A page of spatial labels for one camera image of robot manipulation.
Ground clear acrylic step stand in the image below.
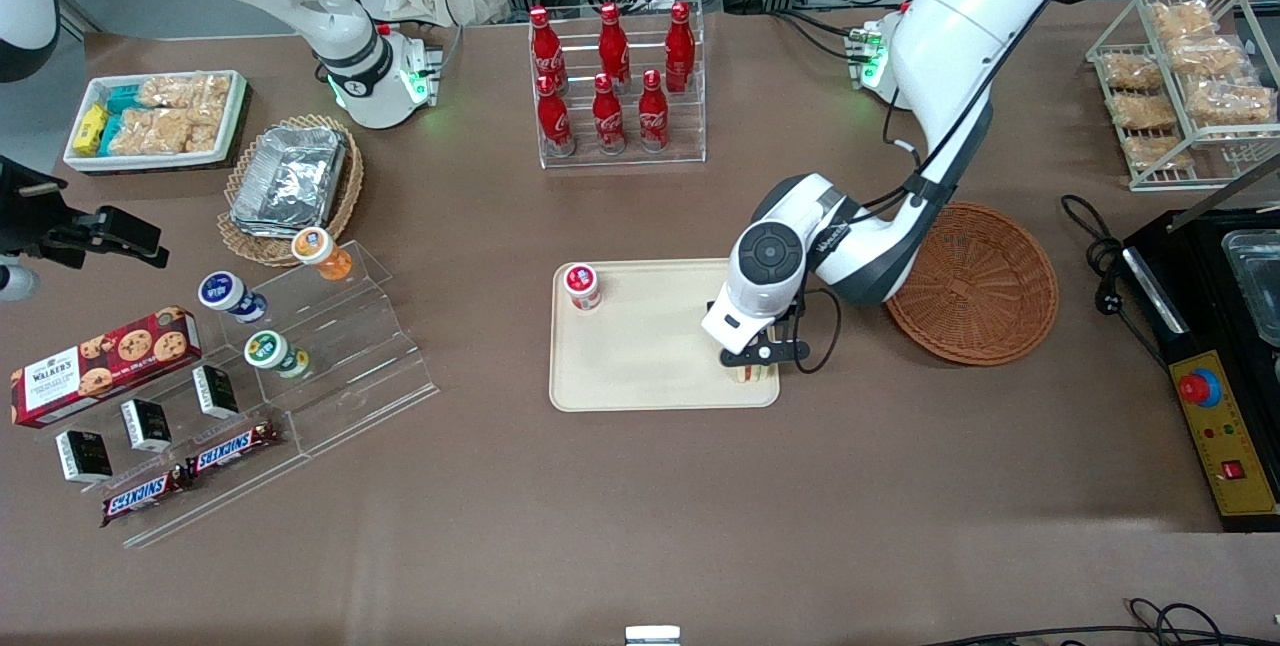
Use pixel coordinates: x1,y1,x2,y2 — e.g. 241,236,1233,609
35,358,313,550
235,241,441,458

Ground white wire shelf rack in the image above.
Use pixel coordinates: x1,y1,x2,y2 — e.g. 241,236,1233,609
1087,0,1280,192

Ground black countertop appliance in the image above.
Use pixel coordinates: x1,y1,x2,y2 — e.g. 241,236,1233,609
1120,209,1280,534

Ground black power cable with plug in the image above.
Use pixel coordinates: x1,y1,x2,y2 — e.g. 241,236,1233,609
1060,194,1173,369

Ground round brown wicker basket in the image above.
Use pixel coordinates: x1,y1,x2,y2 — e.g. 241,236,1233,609
885,202,1060,367

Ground stacked aluminium foil containers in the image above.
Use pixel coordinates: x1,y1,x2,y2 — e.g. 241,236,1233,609
230,126,348,238

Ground clear bag of rice crackers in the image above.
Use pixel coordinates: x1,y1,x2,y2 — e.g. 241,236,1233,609
135,74,232,113
110,108,222,156

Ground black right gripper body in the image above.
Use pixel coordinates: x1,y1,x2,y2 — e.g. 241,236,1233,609
0,156,73,259

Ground red-lid yogurt cup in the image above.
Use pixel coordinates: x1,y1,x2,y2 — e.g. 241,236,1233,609
563,263,603,313

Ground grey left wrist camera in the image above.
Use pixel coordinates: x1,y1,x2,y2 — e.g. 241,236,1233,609
718,302,811,370

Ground yellow emergency stop box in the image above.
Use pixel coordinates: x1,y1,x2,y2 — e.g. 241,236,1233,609
1168,350,1280,518

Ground orange-lid yogurt cup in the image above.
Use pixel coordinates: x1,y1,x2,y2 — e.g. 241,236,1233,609
291,227,354,283

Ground small black chocolate box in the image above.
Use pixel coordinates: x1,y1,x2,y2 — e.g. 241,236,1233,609
120,398,174,454
55,429,115,485
192,364,241,421

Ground yellow snack packet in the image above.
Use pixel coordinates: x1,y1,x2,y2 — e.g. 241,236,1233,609
72,104,110,156

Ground red Walkers cookie box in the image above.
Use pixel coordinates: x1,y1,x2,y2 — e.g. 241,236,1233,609
10,305,204,429

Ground black cables at table edge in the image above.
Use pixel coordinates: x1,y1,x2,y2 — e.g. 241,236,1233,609
920,598,1280,646

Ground clear bag of fried snacks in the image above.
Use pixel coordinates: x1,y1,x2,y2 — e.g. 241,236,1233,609
1185,78,1277,128
1170,34,1247,78
1110,91,1183,133
1150,1,1217,43
1125,133,1197,173
1100,51,1167,93

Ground blue-lid yogurt cup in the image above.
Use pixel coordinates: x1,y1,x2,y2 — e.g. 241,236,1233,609
197,271,269,325

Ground clear rectangular glass pan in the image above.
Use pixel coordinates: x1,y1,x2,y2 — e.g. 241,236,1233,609
1220,230,1280,349

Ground grey metal bar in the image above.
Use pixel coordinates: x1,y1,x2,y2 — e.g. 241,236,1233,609
1165,151,1280,233

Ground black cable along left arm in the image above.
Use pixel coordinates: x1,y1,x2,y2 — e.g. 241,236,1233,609
790,0,1081,375

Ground Snickers chocolate bar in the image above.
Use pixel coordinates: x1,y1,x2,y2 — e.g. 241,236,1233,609
185,420,282,479
100,466,194,529

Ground clear acrylic bottle rack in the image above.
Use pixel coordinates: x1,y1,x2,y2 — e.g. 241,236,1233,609
528,0,708,170

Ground oval light wicker basket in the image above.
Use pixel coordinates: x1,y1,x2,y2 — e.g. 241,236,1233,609
217,114,365,268

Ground green-lid yogurt cup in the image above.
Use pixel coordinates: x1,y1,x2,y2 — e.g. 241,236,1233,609
243,330,312,380

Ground red cola bottle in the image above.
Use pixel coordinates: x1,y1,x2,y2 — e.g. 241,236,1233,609
665,1,697,94
638,69,671,153
537,74,577,158
598,3,632,93
528,6,569,94
592,73,628,156

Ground white rectangular snack bin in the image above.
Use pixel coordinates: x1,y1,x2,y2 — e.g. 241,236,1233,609
62,69,250,174

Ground beige plastic tray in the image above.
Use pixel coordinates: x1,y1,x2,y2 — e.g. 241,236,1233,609
548,257,781,413

